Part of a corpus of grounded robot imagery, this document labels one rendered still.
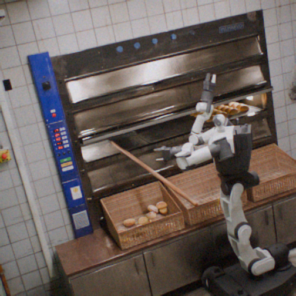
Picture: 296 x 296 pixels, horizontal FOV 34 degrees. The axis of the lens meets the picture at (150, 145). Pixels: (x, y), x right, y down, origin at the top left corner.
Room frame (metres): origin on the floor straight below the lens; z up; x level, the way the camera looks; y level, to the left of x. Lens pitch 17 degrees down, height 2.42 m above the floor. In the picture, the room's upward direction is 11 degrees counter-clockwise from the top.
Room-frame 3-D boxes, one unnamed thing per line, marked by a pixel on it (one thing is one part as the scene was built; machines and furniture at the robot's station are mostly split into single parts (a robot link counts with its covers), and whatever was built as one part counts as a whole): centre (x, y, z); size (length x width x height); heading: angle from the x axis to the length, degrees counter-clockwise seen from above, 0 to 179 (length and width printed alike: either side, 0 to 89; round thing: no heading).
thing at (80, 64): (4.09, -0.28, 1.99); 1.80 x 0.08 x 0.21; 108
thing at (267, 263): (3.28, -0.64, 0.28); 0.21 x 0.20 x 0.13; 109
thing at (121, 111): (4.07, -0.29, 1.54); 1.79 x 0.11 x 0.19; 108
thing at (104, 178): (4.07, -0.29, 1.02); 1.79 x 0.11 x 0.19; 108
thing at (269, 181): (4.00, -0.97, 0.72); 0.56 x 0.49 x 0.28; 107
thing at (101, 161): (4.09, -0.28, 1.16); 1.80 x 0.06 x 0.04; 108
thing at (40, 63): (4.63, 1.00, 1.07); 1.93 x 0.16 x 2.15; 18
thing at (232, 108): (4.66, -0.70, 1.21); 0.61 x 0.48 x 0.06; 18
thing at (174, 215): (3.64, 0.18, 0.72); 0.56 x 0.49 x 0.28; 107
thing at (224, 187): (3.27, -0.60, 1.00); 0.28 x 0.13 x 0.18; 109
